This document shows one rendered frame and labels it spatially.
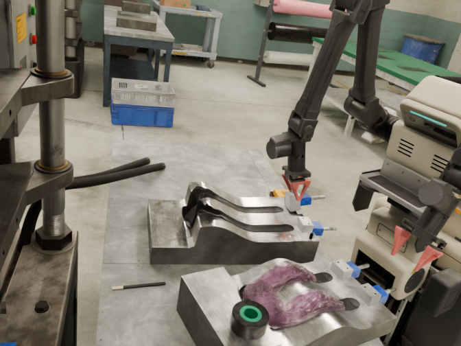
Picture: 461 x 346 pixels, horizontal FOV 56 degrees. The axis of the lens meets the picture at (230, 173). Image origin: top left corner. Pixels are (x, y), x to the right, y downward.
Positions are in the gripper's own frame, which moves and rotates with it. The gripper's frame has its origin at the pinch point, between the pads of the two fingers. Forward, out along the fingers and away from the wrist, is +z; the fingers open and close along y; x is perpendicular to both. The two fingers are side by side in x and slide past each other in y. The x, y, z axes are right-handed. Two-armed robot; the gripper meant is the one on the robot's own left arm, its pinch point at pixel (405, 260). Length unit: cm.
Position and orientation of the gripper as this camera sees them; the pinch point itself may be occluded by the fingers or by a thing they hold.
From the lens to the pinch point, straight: 120.6
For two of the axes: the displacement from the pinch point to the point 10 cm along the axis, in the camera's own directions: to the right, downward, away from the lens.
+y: 5.6, 4.4, -7.0
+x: 6.6, 2.7, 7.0
